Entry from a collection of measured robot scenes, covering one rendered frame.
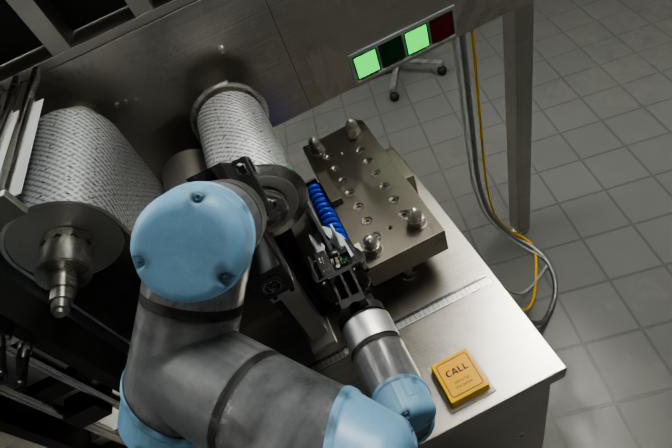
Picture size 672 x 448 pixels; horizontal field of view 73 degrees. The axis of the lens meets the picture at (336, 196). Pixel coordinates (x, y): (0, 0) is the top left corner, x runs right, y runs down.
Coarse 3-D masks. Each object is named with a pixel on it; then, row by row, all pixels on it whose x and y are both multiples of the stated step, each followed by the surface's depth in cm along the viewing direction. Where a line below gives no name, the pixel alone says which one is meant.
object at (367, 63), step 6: (366, 54) 95; (372, 54) 95; (354, 60) 95; (360, 60) 95; (366, 60) 96; (372, 60) 96; (360, 66) 96; (366, 66) 97; (372, 66) 97; (378, 66) 98; (360, 72) 97; (366, 72) 98; (372, 72) 98; (360, 78) 98
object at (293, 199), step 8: (264, 176) 64; (272, 176) 65; (264, 184) 65; (272, 184) 65; (280, 184) 66; (288, 184) 66; (288, 192) 67; (296, 192) 68; (288, 200) 68; (296, 200) 69; (296, 208) 70; (288, 216) 71
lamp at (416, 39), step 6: (414, 30) 95; (420, 30) 96; (426, 30) 96; (408, 36) 96; (414, 36) 96; (420, 36) 96; (426, 36) 97; (408, 42) 96; (414, 42) 97; (420, 42) 97; (426, 42) 98; (408, 48) 97; (414, 48) 98; (420, 48) 98
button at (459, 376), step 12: (444, 360) 77; (456, 360) 77; (468, 360) 76; (444, 372) 76; (456, 372) 76; (468, 372) 75; (480, 372) 75; (444, 384) 75; (456, 384) 74; (468, 384) 74; (480, 384) 73; (456, 396) 73; (468, 396) 73
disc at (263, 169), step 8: (256, 168) 63; (264, 168) 64; (272, 168) 64; (280, 168) 65; (288, 168) 65; (280, 176) 65; (288, 176) 66; (296, 176) 66; (296, 184) 67; (304, 184) 68; (304, 192) 69; (304, 200) 70; (304, 208) 71; (296, 216) 72; (288, 224) 72; (272, 232) 72; (280, 232) 73
